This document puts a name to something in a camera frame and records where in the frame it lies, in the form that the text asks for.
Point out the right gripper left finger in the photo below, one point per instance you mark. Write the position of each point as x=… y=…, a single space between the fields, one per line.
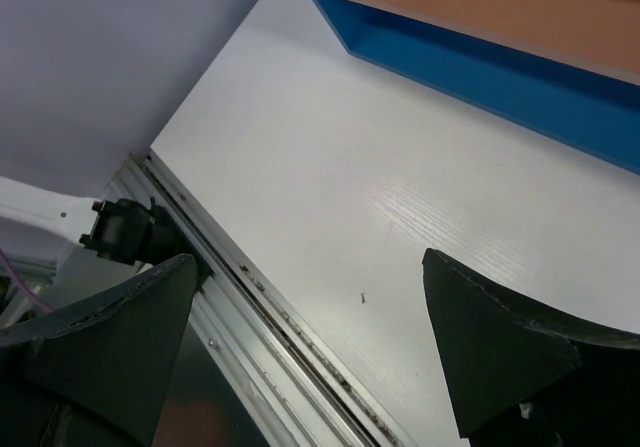
x=96 y=372

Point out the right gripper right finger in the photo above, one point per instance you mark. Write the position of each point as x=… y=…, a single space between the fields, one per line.
x=522 y=373

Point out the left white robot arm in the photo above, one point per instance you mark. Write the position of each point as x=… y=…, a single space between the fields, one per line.
x=125 y=231

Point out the blue wooden bookshelf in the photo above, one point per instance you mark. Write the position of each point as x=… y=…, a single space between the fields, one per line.
x=567 y=69

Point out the aluminium mounting rail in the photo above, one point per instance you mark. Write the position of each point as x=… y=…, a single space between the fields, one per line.
x=295 y=388

